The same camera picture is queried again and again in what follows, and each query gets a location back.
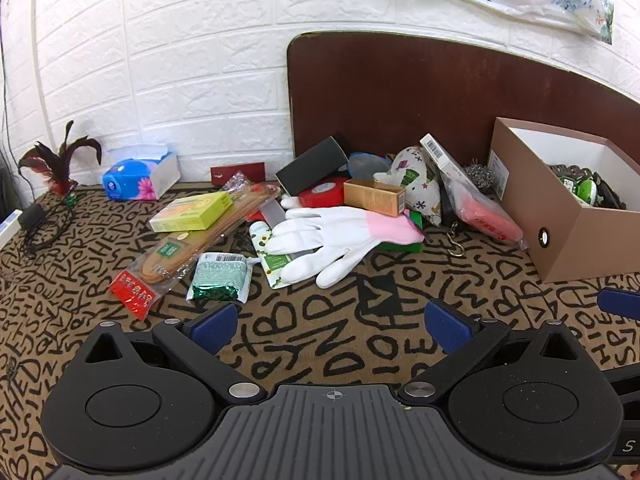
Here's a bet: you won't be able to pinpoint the white pink work glove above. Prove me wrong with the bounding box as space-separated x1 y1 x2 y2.
266 206 425 290

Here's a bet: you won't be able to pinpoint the dark red small box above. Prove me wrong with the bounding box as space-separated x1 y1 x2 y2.
210 162 266 186

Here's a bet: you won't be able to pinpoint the white box with barcode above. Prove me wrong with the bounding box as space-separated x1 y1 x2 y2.
418 133 466 181

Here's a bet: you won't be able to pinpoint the letter-print brown tablecloth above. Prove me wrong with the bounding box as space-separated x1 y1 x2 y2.
0 180 640 480

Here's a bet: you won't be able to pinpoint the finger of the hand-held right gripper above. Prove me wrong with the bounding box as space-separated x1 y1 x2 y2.
596 287 640 322

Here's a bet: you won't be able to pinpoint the red black feather toy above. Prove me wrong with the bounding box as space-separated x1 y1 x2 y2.
18 120 103 197

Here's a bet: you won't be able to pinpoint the white printed fabric pouch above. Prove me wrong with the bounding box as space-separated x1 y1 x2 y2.
373 145 444 227

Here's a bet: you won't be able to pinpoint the yellow green flat box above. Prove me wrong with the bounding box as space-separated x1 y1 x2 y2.
148 190 235 234

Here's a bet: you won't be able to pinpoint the green white ball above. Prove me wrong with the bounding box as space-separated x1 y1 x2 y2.
574 179 599 207

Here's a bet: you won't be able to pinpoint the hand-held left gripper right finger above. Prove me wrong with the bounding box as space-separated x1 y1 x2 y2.
397 299 582 404

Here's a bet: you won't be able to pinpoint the metal hook with chain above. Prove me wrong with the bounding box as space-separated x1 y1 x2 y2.
446 219 464 259

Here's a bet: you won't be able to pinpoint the clear bag with pink item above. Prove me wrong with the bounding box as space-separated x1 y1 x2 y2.
442 164 530 251

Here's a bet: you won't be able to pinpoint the black rectangular box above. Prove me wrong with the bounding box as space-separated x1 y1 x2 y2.
274 134 350 197

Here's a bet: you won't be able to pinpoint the brown cardboard box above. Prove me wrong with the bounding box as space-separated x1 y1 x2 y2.
487 117 640 284

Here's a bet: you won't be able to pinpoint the black woven basket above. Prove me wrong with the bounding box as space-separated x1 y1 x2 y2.
547 162 627 210

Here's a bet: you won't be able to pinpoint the white blue flat box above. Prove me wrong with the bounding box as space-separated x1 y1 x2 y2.
0 209 24 247

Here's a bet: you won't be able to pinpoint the blue plastic lid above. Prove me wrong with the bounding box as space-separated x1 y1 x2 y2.
348 152 392 181

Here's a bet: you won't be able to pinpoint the white green leaf-print packet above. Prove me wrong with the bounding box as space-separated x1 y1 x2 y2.
248 219 292 290

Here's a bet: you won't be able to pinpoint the dark brown wooden board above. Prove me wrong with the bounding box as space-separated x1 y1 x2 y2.
286 31 640 183

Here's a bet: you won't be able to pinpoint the green foil packet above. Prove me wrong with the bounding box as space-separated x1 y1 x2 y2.
186 252 254 305

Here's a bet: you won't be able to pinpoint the red round tape tin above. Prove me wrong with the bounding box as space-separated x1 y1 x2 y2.
298 176 351 208

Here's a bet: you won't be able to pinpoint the small golden carton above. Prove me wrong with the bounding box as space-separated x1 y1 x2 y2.
343 178 407 218

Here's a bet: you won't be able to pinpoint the blue tissue pack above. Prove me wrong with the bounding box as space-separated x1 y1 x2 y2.
102 144 181 202

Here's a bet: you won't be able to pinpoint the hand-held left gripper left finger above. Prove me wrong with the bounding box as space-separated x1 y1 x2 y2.
82 302 267 406

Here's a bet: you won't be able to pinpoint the black power adapter with cable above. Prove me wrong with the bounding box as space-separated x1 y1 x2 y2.
19 195 77 262

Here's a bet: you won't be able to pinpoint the steel wool scourer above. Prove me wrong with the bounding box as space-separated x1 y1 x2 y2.
463 159 497 191

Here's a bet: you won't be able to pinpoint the brown insoles in plastic pack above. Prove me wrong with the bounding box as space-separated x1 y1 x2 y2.
108 183 283 322

